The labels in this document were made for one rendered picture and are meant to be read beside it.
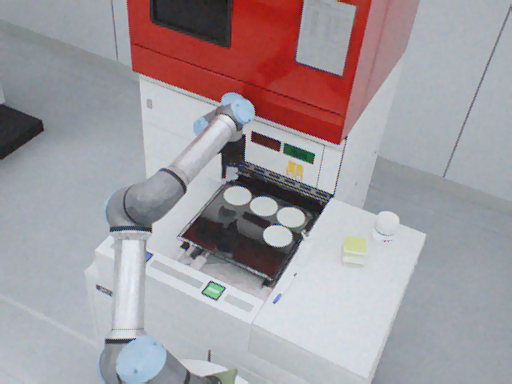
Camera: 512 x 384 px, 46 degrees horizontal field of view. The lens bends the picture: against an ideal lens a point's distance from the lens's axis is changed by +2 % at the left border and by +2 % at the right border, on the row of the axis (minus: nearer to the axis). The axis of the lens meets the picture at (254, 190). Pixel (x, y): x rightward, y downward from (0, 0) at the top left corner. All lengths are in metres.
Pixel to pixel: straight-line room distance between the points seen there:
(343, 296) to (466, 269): 1.67
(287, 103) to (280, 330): 0.71
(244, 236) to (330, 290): 0.38
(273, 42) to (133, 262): 0.77
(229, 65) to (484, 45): 1.72
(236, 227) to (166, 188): 0.56
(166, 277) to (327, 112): 0.71
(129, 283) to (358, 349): 0.65
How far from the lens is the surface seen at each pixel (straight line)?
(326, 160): 2.06
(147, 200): 1.57
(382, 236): 1.99
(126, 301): 1.64
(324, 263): 1.92
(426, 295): 3.24
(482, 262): 3.52
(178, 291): 1.82
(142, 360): 1.50
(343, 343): 1.75
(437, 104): 3.57
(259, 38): 1.89
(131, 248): 1.65
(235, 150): 2.04
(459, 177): 3.79
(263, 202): 2.18
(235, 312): 1.77
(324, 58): 1.81
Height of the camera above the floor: 2.38
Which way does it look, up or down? 42 degrees down
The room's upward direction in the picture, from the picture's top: 6 degrees clockwise
